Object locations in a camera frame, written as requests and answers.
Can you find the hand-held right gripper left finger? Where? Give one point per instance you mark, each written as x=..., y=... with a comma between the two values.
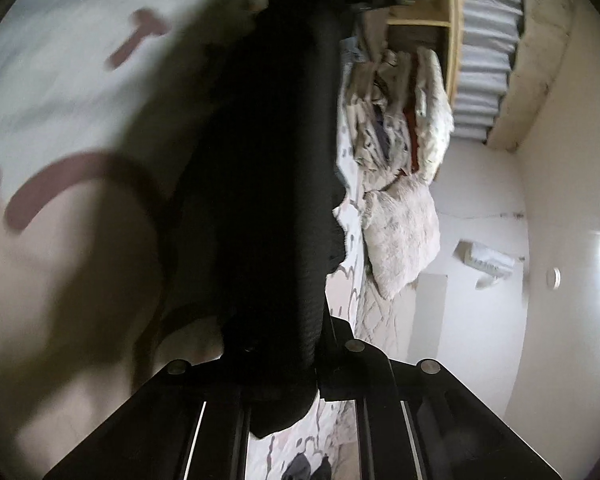
x=220, y=377

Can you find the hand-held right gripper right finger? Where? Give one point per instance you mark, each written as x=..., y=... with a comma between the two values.
x=337, y=362

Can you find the black ribbed garment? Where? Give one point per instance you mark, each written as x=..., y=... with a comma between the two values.
x=260, y=185

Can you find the dark crumpled clothes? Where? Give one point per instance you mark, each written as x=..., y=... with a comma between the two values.
x=305, y=467

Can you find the pile of clothes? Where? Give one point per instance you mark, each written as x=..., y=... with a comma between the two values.
x=385, y=125

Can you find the fluffy beige pillow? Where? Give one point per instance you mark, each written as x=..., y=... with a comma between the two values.
x=400, y=230

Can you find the white air conditioner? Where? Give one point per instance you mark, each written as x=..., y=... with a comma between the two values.
x=485, y=260

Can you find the fluffy beige blanket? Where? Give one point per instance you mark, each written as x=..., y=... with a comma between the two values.
x=432, y=125

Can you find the white printed blanket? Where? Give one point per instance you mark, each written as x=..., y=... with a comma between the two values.
x=55, y=85

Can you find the white pleated curtain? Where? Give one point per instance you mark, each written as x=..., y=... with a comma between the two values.
x=485, y=60

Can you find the wooden shelf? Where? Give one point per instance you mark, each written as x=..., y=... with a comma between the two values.
x=420, y=12

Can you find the round white wall fitting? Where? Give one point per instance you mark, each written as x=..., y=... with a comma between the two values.
x=555, y=276

